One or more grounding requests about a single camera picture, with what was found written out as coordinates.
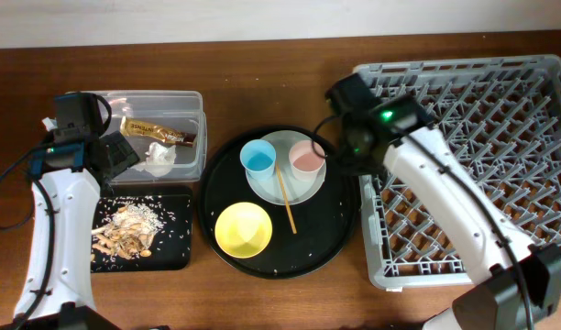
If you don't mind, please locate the clear plastic bin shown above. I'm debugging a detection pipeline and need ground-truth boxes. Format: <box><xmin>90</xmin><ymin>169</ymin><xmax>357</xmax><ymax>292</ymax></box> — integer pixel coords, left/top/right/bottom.
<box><xmin>97</xmin><ymin>90</ymin><xmax>207</xmax><ymax>184</ymax></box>

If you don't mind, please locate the peanut shells and rice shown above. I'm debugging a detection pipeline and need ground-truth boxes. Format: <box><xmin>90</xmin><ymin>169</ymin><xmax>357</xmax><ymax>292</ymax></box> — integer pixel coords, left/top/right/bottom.
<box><xmin>90</xmin><ymin>195</ymin><xmax>193</xmax><ymax>265</ymax></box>

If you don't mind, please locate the grey dishwasher rack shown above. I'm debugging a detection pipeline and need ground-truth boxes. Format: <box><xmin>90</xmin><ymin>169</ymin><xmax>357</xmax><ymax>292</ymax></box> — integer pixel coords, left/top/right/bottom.
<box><xmin>356</xmin><ymin>55</ymin><xmax>561</xmax><ymax>292</ymax></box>

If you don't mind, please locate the wooden chopstick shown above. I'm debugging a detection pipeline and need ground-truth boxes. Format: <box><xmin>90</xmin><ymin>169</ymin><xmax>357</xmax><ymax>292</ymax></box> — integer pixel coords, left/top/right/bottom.
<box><xmin>275</xmin><ymin>161</ymin><xmax>297</xmax><ymax>235</ymax></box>

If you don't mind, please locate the blue plastic cup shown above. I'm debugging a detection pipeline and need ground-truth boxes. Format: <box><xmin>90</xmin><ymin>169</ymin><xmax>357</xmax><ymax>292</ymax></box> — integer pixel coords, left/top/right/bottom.
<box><xmin>239</xmin><ymin>139</ymin><xmax>277</xmax><ymax>181</ymax></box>

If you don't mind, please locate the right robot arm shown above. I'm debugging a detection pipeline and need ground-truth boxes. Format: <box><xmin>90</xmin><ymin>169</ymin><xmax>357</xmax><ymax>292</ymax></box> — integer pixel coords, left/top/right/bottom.
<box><xmin>325</xmin><ymin>73</ymin><xmax>561</xmax><ymax>329</ymax></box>

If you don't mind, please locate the pink plastic cup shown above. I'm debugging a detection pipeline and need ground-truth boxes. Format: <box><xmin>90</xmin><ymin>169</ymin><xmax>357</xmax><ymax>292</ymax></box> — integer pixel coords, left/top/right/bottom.
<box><xmin>289</xmin><ymin>140</ymin><xmax>325</xmax><ymax>182</ymax></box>

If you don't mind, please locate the crumpled white tissue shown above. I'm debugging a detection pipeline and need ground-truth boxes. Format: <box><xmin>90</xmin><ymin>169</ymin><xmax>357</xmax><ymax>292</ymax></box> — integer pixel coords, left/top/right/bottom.
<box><xmin>133</xmin><ymin>142</ymin><xmax>176</xmax><ymax>177</ymax></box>

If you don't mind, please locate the brown coffee sachet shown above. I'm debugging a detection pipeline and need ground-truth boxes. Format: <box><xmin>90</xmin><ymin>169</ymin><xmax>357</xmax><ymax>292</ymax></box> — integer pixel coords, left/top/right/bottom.
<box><xmin>119</xmin><ymin>117</ymin><xmax>196</xmax><ymax>148</ymax></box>

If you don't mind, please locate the light grey plate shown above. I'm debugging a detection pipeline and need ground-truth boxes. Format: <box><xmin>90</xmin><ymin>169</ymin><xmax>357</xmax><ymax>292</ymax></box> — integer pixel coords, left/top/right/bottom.
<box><xmin>246</xmin><ymin>130</ymin><xmax>326</xmax><ymax>205</ymax></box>

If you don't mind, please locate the yellow bowl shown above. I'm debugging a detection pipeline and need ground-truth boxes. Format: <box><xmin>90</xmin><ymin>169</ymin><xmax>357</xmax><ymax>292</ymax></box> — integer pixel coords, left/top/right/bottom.
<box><xmin>214</xmin><ymin>202</ymin><xmax>273</xmax><ymax>259</ymax></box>

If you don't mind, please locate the black rectangular tray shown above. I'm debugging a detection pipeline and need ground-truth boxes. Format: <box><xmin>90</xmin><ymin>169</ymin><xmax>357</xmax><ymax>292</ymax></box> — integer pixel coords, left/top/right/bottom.
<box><xmin>90</xmin><ymin>184</ymin><xmax>194</xmax><ymax>274</ymax></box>

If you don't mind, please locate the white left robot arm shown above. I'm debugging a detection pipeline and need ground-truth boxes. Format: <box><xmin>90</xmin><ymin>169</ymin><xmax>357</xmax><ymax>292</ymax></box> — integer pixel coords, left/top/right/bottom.
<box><xmin>13</xmin><ymin>92</ymin><xmax>139</xmax><ymax>327</ymax></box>

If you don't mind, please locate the round black tray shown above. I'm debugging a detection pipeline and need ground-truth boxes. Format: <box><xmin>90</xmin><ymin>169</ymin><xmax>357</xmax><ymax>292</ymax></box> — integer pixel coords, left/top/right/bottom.
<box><xmin>197</xmin><ymin>125</ymin><xmax>360</xmax><ymax>280</ymax></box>

